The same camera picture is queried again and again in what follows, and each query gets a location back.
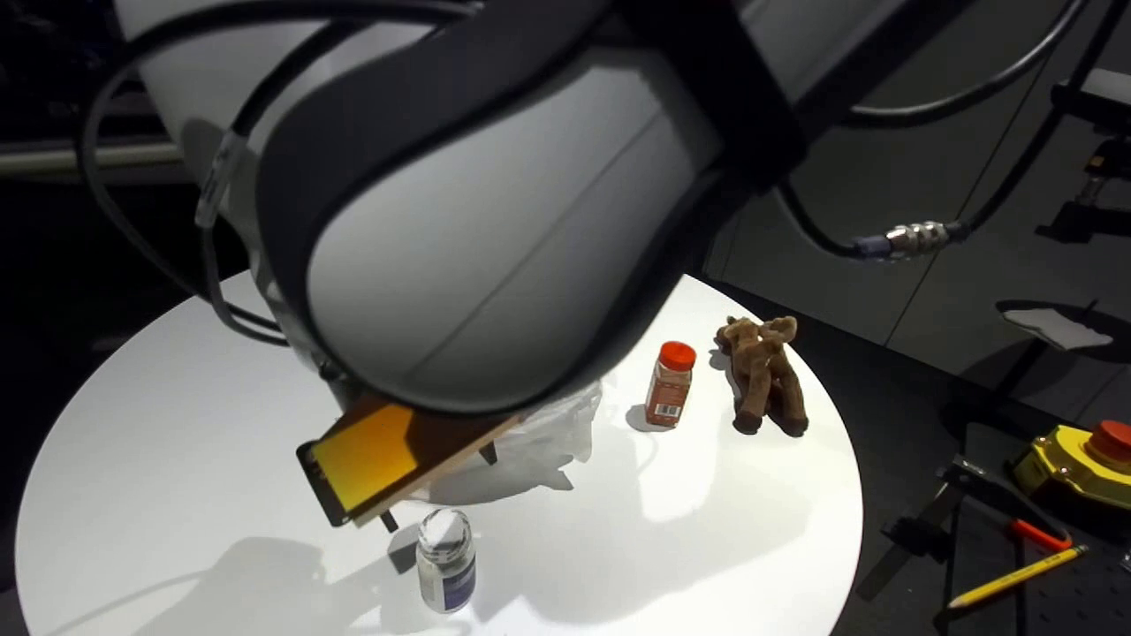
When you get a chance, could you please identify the metal window railing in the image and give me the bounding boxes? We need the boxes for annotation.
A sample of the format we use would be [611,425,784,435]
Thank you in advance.
[0,139,135,185]

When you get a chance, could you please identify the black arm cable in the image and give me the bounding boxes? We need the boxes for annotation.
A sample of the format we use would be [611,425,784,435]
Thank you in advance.
[773,0,1131,261]

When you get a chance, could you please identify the white paper sheet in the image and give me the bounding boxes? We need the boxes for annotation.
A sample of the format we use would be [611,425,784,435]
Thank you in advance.
[1000,296,1117,350]

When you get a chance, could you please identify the yellow pencil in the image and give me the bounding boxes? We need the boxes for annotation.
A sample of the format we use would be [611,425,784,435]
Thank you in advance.
[944,541,1089,616]

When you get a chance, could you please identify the brown deer plush toy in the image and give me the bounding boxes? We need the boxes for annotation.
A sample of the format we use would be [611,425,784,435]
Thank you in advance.
[712,311,812,437]

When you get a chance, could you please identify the thin black cable loop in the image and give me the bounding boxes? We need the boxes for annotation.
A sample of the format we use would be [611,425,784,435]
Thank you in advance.
[78,0,341,350]

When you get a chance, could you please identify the red-lid spice jar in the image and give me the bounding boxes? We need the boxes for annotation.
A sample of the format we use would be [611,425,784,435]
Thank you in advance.
[643,340,701,432]

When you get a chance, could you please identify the black equipment stand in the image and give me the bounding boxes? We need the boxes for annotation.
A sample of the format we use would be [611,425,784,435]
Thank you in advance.
[1036,64,1131,245]

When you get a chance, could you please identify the white plastic bag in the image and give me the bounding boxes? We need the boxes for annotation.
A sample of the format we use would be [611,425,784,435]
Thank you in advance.
[421,383,606,510]

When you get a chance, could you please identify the yellow emergency stop button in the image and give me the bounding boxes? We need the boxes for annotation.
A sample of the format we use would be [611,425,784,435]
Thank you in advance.
[1015,416,1131,513]

